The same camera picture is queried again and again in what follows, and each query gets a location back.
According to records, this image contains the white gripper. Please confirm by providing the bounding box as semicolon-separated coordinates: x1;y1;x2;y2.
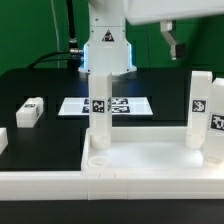
124;0;224;60

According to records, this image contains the white desk top tray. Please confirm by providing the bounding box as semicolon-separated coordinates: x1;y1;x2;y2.
81;126;224;172

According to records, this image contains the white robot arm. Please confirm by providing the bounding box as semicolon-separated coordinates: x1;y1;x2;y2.
79;0;224;77

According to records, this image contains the white front fence bar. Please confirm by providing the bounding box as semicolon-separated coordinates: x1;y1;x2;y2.
0;169;224;201

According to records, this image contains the white left side block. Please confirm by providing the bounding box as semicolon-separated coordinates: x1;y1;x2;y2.
0;128;8;155

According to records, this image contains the marker tag base plate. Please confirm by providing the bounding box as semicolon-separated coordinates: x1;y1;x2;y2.
58;97;153;116

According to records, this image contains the black thick cable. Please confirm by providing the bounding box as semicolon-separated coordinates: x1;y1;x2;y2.
27;0;85;70

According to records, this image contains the thin grey cable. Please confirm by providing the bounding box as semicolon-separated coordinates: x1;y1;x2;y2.
50;0;62;69

